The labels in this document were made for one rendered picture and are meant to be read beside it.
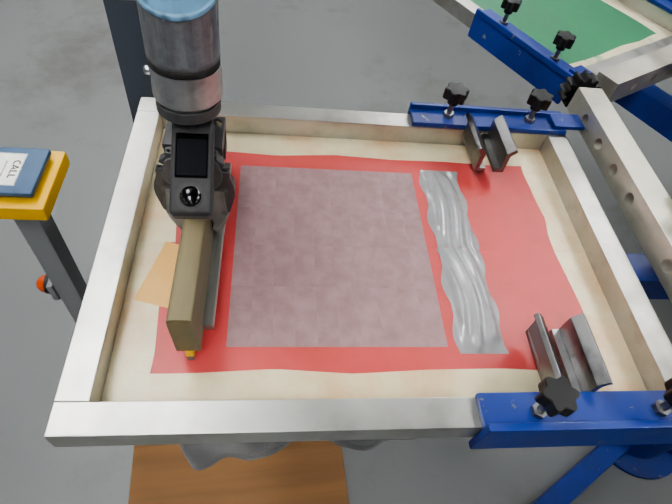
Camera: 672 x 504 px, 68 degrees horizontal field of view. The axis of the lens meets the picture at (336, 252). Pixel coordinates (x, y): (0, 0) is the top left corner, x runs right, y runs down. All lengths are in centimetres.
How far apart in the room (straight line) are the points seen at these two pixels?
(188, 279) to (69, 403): 18
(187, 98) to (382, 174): 43
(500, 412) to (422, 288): 21
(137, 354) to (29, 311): 129
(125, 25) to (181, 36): 68
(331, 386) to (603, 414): 33
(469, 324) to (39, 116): 226
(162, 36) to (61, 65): 244
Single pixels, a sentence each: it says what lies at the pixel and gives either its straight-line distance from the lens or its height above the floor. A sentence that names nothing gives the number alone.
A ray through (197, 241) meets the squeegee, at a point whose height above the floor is 105.
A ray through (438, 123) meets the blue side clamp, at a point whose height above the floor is 100.
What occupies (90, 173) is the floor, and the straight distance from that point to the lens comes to 232.
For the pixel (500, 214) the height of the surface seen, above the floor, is 95.
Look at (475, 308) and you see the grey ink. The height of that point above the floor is 96.
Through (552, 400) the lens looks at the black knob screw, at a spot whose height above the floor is 106.
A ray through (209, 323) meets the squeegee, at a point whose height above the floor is 99.
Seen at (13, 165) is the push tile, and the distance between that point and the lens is 92.
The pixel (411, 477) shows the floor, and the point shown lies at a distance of 165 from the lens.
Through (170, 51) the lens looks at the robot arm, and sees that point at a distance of 54.
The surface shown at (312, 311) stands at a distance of 70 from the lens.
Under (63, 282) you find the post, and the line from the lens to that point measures 111.
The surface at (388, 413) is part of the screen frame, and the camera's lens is 61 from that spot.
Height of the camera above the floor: 156
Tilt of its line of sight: 52 degrees down
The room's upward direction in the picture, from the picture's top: 11 degrees clockwise
